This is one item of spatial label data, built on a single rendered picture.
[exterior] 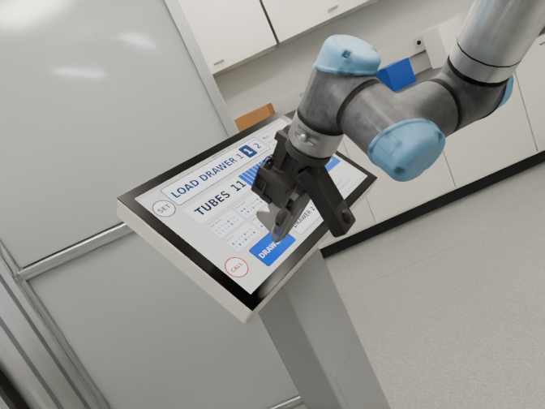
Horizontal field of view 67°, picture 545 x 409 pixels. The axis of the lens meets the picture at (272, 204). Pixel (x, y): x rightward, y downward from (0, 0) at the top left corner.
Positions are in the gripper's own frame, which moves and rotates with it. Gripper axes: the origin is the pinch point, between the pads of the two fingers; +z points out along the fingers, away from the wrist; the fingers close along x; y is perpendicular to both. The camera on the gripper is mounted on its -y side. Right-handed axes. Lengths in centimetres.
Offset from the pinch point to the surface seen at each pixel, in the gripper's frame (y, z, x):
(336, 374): -23.6, 32.6, -7.4
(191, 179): 21.5, 2.4, -0.5
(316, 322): -13.4, 24.0, -8.9
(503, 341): -75, 68, -93
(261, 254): 0.9, 2.4, 3.5
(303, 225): -0.5, 2.4, -8.9
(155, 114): 76, 37, -47
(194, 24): 176, 72, -183
